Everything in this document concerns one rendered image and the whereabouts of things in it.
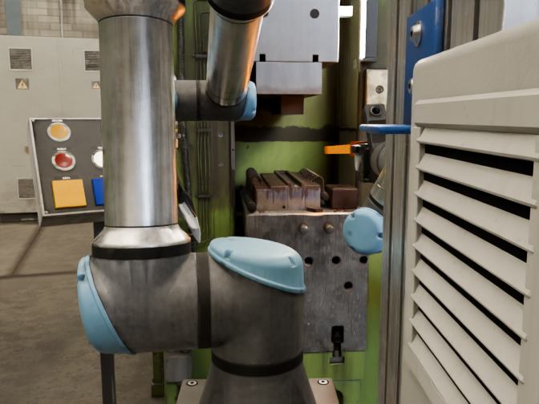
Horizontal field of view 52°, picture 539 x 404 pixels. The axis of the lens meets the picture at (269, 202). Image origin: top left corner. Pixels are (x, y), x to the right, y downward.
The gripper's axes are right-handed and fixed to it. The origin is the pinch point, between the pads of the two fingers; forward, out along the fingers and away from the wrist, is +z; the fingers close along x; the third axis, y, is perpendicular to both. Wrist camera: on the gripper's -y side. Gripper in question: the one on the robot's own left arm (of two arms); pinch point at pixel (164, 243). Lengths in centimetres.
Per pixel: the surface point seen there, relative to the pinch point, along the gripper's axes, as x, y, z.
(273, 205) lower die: 25, -53, 0
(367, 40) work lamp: 55, -66, -51
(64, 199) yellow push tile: -28.9, -23.3, -6.0
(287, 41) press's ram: 29, -54, -49
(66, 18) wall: -217, -597, -146
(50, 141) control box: -34, -31, -20
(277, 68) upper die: 26, -54, -41
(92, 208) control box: -22.7, -25.9, -3.3
